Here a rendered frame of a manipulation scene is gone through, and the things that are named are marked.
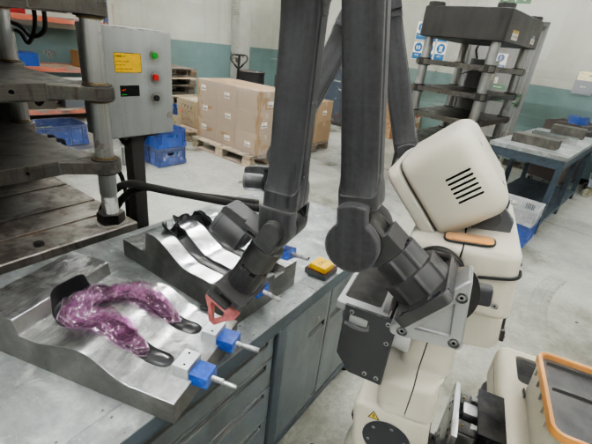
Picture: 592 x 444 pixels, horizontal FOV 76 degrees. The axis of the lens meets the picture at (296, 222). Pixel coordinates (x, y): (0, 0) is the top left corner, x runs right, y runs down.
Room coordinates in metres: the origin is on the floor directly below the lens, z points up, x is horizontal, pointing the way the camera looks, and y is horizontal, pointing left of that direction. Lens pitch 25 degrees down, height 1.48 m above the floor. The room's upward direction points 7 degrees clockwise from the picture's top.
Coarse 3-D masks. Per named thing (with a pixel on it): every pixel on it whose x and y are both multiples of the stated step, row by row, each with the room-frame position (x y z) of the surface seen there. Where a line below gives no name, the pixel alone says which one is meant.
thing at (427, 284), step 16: (400, 256) 0.46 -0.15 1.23; (416, 256) 0.46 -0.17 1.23; (432, 256) 0.47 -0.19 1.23; (384, 272) 0.47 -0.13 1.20; (400, 272) 0.45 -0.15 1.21; (416, 272) 0.45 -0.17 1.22; (432, 272) 0.45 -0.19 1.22; (448, 272) 0.46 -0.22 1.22; (400, 288) 0.45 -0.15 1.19; (416, 288) 0.44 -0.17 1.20; (432, 288) 0.44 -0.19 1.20; (448, 288) 0.42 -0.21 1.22; (400, 304) 0.46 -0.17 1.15; (416, 304) 0.43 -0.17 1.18; (432, 304) 0.41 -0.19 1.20; (448, 304) 0.40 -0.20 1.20; (400, 320) 0.42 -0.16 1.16; (416, 320) 0.41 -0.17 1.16
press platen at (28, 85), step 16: (0, 64) 1.51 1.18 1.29; (16, 64) 1.63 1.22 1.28; (0, 80) 1.15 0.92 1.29; (16, 80) 1.19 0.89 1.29; (32, 80) 1.22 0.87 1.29; (48, 80) 1.26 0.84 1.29; (64, 80) 1.30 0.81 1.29; (0, 96) 1.10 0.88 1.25; (16, 96) 1.13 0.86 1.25; (32, 96) 1.17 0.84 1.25; (48, 96) 1.21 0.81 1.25; (64, 96) 1.22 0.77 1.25; (80, 96) 1.24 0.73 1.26; (96, 96) 1.25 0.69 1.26; (112, 96) 1.29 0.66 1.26
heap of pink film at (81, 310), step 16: (96, 288) 0.74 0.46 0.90; (112, 288) 0.74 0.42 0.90; (128, 288) 0.74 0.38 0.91; (144, 288) 0.73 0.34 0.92; (64, 304) 0.68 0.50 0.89; (80, 304) 0.67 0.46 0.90; (96, 304) 0.69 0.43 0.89; (144, 304) 0.70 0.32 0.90; (160, 304) 0.71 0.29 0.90; (64, 320) 0.64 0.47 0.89; (80, 320) 0.63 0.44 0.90; (96, 320) 0.62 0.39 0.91; (112, 320) 0.62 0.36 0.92; (128, 320) 0.64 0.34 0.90; (176, 320) 0.70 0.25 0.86; (112, 336) 0.59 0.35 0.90; (128, 336) 0.61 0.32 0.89; (144, 352) 0.60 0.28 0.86
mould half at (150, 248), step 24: (144, 240) 1.06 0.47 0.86; (168, 240) 0.96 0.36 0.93; (144, 264) 0.99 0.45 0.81; (168, 264) 0.93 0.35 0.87; (192, 264) 0.92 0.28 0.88; (288, 264) 0.97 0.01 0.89; (192, 288) 0.87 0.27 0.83; (288, 288) 0.98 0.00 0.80; (216, 312) 0.82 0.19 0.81; (240, 312) 0.80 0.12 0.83
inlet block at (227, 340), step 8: (208, 328) 0.67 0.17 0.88; (216, 328) 0.67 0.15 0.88; (224, 328) 0.69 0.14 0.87; (208, 336) 0.65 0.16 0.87; (216, 336) 0.65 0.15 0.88; (224, 336) 0.66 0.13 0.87; (232, 336) 0.67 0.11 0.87; (224, 344) 0.65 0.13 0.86; (232, 344) 0.64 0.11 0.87; (240, 344) 0.65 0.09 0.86; (248, 344) 0.65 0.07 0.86; (232, 352) 0.64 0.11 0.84; (256, 352) 0.64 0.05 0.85
